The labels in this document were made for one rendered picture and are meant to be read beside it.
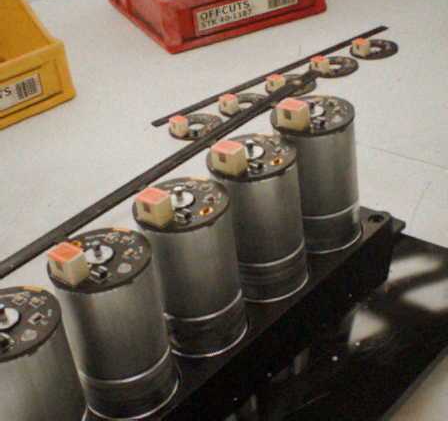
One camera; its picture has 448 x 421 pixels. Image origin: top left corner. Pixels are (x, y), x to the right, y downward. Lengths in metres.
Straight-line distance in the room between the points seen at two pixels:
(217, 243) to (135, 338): 0.03
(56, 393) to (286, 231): 0.08
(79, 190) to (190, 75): 0.12
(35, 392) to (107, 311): 0.02
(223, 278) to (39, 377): 0.06
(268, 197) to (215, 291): 0.03
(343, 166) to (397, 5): 0.28
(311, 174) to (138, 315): 0.08
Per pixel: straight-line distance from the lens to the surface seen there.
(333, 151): 0.25
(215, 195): 0.22
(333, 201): 0.26
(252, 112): 0.26
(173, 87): 0.45
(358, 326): 0.26
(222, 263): 0.22
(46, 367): 0.19
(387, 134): 0.38
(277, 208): 0.24
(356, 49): 0.46
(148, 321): 0.21
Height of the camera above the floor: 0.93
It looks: 31 degrees down
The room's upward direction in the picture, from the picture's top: 9 degrees counter-clockwise
